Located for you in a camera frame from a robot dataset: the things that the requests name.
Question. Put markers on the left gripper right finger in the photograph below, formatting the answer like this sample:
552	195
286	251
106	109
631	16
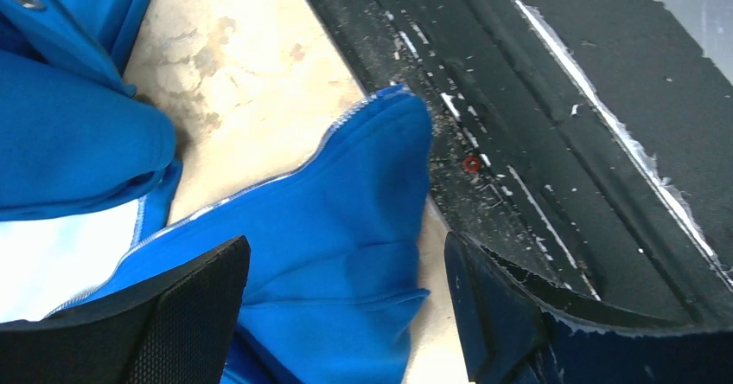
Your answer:
517	327

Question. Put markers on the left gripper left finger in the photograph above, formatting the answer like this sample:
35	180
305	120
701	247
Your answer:
173	328

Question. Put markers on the blue zip jacket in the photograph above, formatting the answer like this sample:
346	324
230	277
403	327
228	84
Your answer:
88	174

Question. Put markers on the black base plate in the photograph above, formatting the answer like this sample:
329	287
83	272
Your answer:
587	144

